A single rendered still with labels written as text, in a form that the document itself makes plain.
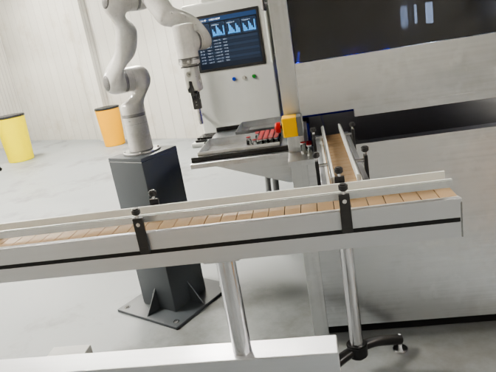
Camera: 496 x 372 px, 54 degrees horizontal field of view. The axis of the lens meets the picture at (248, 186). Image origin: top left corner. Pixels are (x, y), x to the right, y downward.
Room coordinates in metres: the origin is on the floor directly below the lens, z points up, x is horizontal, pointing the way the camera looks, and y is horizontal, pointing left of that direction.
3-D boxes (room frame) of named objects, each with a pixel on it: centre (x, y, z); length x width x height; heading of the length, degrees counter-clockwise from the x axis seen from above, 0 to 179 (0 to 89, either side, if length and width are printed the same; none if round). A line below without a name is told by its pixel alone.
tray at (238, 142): (2.07, -0.01, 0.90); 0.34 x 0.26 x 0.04; 81
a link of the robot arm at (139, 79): (2.50, 0.48, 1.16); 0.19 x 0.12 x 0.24; 128
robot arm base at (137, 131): (2.48, 0.50, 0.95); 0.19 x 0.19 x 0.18
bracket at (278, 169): (1.99, -0.03, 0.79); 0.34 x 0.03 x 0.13; 81
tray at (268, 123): (2.39, -0.17, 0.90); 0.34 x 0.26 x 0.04; 81
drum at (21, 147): (7.96, 3.56, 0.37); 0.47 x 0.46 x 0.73; 140
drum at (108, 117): (7.95, 2.01, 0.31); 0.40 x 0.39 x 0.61; 142
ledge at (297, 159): (1.77, -0.24, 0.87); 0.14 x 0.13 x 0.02; 81
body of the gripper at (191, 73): (2.03, 0.15, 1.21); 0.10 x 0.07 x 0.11; 171
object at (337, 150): (1.49, -0.29, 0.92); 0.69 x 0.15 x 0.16; 171
